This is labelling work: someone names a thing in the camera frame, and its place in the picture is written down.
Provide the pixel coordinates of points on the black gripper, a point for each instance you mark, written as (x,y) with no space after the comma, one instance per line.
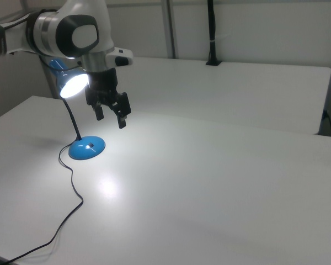
(103,82)

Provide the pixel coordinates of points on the blue gooseneck desk lamp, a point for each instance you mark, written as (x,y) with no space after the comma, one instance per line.
(85,151)

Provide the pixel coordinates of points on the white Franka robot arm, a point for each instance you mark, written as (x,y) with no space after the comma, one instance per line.
(85,36)

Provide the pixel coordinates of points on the white adjacent table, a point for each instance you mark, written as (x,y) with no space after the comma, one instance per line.
(237,91)

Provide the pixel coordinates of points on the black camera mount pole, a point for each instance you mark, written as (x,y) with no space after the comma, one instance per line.
(212,27)

